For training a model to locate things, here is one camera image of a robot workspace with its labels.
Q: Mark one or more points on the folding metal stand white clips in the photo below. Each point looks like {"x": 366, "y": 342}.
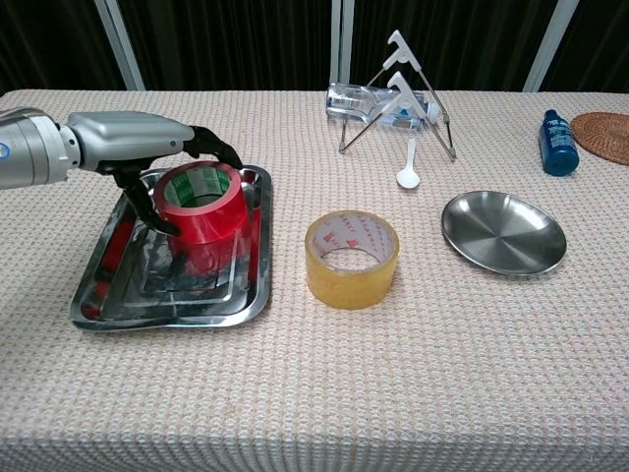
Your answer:
{"x": 403, "y": 56}

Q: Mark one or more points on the grey partition post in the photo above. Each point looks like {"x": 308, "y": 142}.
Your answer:
{"x": 550, "y": 44}
{"x": 342, "y": 44}
{"x": 120, "y": 44}

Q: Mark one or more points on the dark pleated curtain panel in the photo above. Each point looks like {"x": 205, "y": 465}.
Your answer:
{"x": 467, "y": 39}
{"x": 599, "y": 44}
{"x": 231, "y": 44}
{"x": 49, "y": 44}

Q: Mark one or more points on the round woven rattan coaster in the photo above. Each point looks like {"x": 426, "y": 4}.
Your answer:
{"x": 607, "y": 137}

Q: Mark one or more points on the clear plastic water bottle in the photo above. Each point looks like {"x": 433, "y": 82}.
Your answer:
{"x": 349, "y": 105}

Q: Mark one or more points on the blue spray bottle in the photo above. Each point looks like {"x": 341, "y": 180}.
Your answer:
{"x": 557, "y": 147}

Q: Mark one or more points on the rectangular stainless steel tray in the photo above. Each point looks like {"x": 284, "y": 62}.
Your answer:
{"x": 162, "y": 295}

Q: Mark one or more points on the yellow transparent tape roll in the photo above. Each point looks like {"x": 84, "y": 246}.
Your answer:
{"x": 349, "y": 287}

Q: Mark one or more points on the red tape roll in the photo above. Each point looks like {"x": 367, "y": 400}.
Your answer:
{"x": 211, "y": 218}

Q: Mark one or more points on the beige waffle tablecloth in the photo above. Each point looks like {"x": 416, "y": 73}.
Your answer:
{"x": 314, "y": 383}

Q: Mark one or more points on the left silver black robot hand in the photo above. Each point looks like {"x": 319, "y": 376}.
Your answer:
{"x": 128, "y": 135}

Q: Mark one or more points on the round stainless steel plate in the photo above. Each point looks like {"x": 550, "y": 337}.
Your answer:
{"x": 503, "y": 236}

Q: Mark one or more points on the white plastic spoon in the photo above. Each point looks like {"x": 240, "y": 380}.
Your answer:
{"x": 408, "y": 178}

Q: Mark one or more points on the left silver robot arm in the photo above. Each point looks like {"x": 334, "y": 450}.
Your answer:
{"x": 29, "y": 147}

